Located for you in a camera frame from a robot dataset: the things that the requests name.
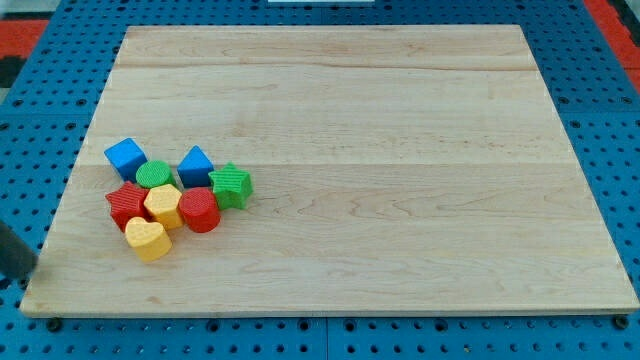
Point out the wooden board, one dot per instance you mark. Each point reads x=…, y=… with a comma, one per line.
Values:
x=397, y=170

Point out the green star block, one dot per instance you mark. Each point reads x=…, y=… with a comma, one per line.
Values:
x=231, y=186

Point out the red cylinder block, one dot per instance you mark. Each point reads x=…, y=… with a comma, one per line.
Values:
x=199, y=209

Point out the blue triangle block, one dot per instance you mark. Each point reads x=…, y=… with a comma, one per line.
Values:
x=194, y=169

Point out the yellow hexagon block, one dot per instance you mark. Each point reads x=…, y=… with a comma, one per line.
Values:
x=162, y=204

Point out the green cylinder block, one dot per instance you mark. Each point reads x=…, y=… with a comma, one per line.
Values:
x=154, y=173

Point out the yellow heart block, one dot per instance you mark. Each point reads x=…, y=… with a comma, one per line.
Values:
x=149, y=240

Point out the red star block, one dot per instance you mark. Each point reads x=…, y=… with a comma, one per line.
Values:
x=126, y=203

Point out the blue cube block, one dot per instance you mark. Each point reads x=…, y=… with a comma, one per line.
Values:
x=126, y=157

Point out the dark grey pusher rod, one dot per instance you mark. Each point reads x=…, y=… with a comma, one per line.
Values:
x=18, y=260

